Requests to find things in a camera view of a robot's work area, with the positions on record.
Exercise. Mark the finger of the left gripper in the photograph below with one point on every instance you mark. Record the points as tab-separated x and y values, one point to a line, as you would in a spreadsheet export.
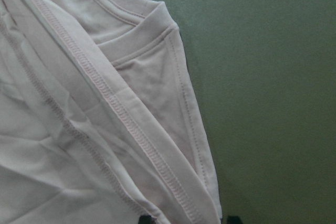
233	220
146	219

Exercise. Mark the pink Snoopy t-shirt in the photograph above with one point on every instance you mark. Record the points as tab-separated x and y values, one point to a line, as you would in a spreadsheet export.
99	120

